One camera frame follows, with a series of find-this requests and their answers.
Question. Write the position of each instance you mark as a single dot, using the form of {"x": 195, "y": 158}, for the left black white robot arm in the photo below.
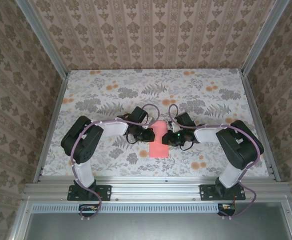
{"x": 83, "y": 147}

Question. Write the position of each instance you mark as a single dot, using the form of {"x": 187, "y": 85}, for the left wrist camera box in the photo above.
{"x": 147, "y": 126}

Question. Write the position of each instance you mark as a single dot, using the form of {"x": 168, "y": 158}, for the aluminium side rail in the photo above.
{"x": 53, "y": 120}
{"x": 254, "y": 112}

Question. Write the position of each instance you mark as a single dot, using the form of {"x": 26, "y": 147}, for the pink square paper sheet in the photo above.
{"x": 158, "y": 150}

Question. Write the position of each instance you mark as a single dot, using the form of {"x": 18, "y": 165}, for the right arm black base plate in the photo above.
{"x": 206, "y": 192}

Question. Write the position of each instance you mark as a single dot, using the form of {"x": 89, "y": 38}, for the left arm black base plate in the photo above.
{"x": 103, "y": 192}

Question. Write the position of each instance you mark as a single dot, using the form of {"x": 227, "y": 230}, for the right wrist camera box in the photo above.
{"x": 174, "y": 127}

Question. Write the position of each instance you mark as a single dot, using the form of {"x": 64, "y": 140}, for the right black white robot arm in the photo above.
{"x": 240, "y": 147}

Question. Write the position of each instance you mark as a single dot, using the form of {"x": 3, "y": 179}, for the grey metal sheet panel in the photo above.
{"x": 160, "y": 227}

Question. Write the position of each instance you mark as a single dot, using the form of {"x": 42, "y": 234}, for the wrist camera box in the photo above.
{"x": 147, "y": 126}
{"x": 174, "y": 127}

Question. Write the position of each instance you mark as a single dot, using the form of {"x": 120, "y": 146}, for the aluminium cross rail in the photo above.
{"x": 155, "y": 187}

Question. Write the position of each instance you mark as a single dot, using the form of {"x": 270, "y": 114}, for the aluminium corner post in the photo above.
{"x": 43, "y": 37}
{"x": 263, "y": 37}

